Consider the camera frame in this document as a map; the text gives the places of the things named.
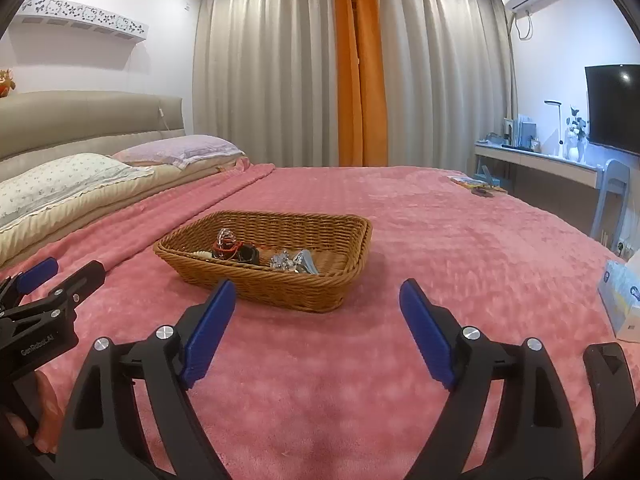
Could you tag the black television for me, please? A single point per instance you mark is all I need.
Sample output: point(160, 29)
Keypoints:
point(614, 106)

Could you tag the beige headboard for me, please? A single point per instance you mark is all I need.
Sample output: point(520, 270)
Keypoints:
point(37, 127)

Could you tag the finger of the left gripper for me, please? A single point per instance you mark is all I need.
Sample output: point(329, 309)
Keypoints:
point(37, 275)
point(77, 287)

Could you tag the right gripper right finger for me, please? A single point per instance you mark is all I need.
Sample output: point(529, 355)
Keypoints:
point(534, 434)

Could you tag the left hand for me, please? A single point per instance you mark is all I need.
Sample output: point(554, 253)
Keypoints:
point(50, 421)

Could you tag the white floral pillow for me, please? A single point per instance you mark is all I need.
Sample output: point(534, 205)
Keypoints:
point(53, 182)

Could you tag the beige curtain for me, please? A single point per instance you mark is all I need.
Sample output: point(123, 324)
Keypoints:
point(265, 78)

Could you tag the tissue pack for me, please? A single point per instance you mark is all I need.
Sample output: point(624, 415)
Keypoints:
point(619, 291)

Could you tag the brown wicker basket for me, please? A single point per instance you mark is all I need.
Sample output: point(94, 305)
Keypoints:
point(339, 245)

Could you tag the pink pillow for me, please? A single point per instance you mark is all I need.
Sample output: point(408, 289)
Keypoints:
point(180, 152)

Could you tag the white desk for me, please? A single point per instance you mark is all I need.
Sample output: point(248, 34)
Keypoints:
point(574, 171)

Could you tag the orange curtain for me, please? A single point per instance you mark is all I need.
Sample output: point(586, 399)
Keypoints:
point(361, 101)

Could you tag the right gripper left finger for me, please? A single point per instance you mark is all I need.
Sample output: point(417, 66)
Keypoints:
point(103, 437)

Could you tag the white desk lamp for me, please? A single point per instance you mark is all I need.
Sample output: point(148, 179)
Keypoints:
point(556, 139)

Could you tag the beige quilt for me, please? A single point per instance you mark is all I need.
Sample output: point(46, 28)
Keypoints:
point(28, 235)

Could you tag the white flower vase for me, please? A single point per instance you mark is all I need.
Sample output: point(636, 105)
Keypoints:
point(576, 136)

